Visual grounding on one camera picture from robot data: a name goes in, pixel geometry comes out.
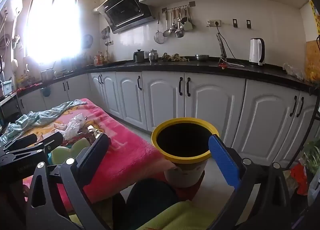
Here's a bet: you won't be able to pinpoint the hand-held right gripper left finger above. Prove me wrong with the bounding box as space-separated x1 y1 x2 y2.
26 133 112 230

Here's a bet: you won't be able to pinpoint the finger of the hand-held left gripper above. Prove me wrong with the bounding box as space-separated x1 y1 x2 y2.
0 131 64 165
3 133 38 152

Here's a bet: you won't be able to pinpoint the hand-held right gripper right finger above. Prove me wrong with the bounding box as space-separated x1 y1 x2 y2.
208 133 304 230

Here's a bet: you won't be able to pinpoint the yellow rimmed white trash bin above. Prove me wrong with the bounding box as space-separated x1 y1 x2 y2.
151 117 220 188

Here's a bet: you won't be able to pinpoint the person's left forearm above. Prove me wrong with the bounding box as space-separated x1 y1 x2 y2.
49 141 89 169

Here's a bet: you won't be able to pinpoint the shiny foil snack wrapper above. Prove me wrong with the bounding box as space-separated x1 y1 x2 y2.
84 124 104 143

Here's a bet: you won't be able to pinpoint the light blue cloth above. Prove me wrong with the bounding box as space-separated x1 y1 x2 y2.
0 100 88 145

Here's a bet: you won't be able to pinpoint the white crumpled tissue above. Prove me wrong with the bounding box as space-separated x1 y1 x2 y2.
55 113 87 141

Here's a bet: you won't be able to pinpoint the pink printed blanket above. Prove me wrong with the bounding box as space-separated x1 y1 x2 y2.
0 98 175 210

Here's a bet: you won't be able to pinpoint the row of white base cabinets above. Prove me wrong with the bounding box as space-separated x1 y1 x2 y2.
15 70 320 170

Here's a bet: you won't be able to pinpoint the steel pot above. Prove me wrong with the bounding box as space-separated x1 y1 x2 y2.
40 68 54 82

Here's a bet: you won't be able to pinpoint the red plastic bag on floor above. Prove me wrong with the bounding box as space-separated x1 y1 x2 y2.
289 163 310 196

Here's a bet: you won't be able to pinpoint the group of condiment jars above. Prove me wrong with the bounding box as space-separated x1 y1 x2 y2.
93 51 111 67

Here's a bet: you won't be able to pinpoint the green leafy vegetables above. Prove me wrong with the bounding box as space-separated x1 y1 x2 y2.
299 140 320 171

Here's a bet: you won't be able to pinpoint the black kitchen countertop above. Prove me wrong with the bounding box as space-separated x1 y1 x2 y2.
0 58 320 100

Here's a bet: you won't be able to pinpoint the dark teapot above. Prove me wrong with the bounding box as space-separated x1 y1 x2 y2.
133 49 146 63

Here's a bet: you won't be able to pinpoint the steel teapot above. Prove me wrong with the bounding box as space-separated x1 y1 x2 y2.
148 49 159 63

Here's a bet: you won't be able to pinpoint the white electric kettle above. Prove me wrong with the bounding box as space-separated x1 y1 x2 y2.
249 38 266 66

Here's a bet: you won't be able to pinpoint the pile of brown dried food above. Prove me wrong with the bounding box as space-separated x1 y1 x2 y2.
161 53 190 62

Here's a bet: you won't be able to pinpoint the clear plastic bag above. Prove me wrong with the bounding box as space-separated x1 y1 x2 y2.
282 63 307 82

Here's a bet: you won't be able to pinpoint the smartphone on stand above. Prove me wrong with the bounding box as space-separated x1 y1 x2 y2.
216 33 228 66

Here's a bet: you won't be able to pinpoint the bright window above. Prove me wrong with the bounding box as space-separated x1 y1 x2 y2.
24 0 81 63

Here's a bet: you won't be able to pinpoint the orange chipboard panel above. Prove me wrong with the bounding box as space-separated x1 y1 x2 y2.
305 41 320 83

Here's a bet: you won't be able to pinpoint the black range hood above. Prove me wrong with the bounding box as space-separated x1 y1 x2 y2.
94 0 156 34

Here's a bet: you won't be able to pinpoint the row of hanging kitchen utensils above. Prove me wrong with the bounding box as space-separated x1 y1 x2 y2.
154 6 196 44

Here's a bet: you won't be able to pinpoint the black charging cable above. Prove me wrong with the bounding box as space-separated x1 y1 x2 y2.
215 23 237 60

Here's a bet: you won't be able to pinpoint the white wall appliance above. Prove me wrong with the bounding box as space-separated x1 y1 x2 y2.
4 0 23 21

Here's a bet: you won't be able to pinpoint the yellow wall poster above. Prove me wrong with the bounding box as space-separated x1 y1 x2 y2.
309 0 320 34

